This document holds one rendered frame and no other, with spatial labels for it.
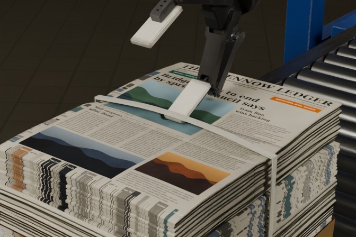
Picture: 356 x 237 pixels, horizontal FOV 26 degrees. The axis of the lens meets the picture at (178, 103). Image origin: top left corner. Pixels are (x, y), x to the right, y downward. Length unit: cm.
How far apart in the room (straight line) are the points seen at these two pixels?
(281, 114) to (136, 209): 28
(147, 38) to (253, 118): 20
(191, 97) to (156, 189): 21
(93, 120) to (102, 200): 18
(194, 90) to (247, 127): 9
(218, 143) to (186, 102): 9
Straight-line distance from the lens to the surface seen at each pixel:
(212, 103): 105
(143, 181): 86
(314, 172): 105
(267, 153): 93
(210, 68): 103
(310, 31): 220
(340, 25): 216
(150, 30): 92
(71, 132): 98
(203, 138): 97
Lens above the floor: 146
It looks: 24 degrees down
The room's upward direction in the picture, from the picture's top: straight up
